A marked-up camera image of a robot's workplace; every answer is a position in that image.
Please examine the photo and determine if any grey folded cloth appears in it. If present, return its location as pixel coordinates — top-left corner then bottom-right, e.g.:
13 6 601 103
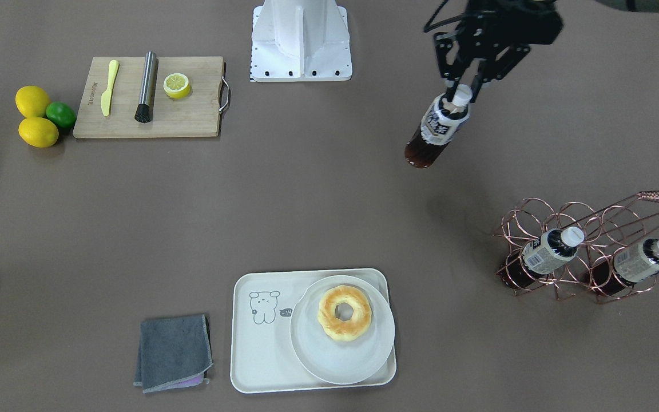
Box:
133 314 213 394

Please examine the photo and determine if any tea bottle middle rack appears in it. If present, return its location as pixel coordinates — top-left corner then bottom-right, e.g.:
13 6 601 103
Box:
498 226 585 290

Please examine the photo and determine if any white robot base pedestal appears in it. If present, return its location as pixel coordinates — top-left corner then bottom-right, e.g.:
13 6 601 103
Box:
249 1 353 82

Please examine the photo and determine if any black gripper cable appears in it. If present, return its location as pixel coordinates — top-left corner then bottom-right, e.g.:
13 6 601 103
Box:
423 0 467 34

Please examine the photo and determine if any yellow plastic knife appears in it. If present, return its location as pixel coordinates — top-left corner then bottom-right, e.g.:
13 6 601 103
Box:
100 60 120 117

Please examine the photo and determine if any tea bottle top rack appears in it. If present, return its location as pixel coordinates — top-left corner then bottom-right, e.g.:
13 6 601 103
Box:
404 84 473 168

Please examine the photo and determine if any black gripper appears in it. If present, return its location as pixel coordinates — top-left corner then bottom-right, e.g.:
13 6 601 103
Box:
432 1 564 107

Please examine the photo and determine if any half lemon slice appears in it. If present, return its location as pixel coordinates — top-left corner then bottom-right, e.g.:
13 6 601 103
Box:
162 73 192 100

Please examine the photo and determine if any green lime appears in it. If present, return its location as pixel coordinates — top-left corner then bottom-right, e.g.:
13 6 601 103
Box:
45 101 77 129

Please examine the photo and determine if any cream serving tray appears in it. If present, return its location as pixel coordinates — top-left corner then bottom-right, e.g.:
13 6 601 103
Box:
230 268 396 393

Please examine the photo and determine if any yellow lemon upper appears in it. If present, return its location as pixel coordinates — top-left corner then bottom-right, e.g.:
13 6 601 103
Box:
15 85 51 118

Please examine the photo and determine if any steel muddler black tip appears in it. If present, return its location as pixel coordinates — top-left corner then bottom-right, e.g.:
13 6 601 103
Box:
134 50 158 124

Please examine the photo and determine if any yellow lemon lower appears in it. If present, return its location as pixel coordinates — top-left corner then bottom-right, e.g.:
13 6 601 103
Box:
18 117 59 148

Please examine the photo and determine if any glazed ring donut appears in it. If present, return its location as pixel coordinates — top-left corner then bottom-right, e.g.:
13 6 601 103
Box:
317 285 373 342

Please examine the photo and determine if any wooden cutting board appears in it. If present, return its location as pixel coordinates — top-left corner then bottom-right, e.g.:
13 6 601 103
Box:
73 56 225 139

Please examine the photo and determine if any tea bottle rack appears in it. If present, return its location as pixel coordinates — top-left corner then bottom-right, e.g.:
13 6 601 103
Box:
591 238 659 296
498 226 585 290
404 84 473 168

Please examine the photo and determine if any copper wire bottle rack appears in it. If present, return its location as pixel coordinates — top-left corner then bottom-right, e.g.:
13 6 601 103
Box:
494 191 659 303

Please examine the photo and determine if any white round plate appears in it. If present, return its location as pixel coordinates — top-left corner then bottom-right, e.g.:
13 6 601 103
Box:
289 275 395 385

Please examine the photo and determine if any yellow lemon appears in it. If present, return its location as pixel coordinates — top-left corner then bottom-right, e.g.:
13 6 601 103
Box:
15 85 51 118
18 117 59 148

